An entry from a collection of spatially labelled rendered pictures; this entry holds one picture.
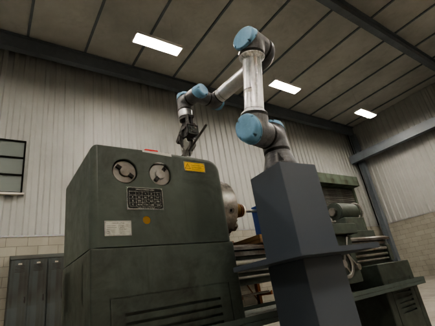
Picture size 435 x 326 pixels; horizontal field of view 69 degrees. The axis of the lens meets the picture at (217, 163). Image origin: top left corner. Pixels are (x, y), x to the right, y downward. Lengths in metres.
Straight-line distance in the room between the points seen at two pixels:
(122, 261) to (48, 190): 7.44
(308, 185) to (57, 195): 7.65
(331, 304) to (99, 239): 0.82
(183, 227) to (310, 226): 0.49
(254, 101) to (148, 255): 0.74
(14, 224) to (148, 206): 7.09
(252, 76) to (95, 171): 0.74
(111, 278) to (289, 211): 0.66
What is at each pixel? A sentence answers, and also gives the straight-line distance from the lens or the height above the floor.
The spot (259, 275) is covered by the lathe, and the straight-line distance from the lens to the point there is 1.62.
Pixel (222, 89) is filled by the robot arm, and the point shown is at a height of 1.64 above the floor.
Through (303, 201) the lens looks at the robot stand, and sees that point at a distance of 1.26.
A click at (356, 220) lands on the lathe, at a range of 2.56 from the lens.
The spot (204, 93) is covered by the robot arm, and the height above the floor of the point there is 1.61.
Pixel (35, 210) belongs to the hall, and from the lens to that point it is 8.40.
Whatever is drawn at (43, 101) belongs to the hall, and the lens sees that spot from 9.65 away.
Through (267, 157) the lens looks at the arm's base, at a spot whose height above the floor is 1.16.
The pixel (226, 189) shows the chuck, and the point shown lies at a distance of 1.65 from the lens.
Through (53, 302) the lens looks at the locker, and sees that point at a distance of 7.53.
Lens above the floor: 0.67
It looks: 22 degrees up
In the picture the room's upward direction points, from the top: 9 degrees counter-clockwise
